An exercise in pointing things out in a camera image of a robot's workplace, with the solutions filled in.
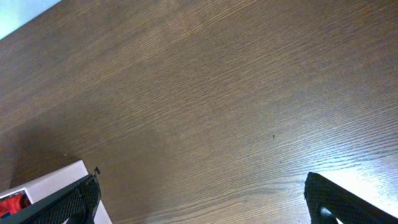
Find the red toy fire truck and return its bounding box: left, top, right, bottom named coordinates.
left=1, top=194, right=31, bottom=219

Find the white cardboard box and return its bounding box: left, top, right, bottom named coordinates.
left=1, top=160, right=112, bottom=224

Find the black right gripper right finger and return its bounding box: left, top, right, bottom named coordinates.
left=304, top=172, right=397, bottom=224

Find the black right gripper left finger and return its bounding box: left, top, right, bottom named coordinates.
left=1, top=168, right=101, bottom=224

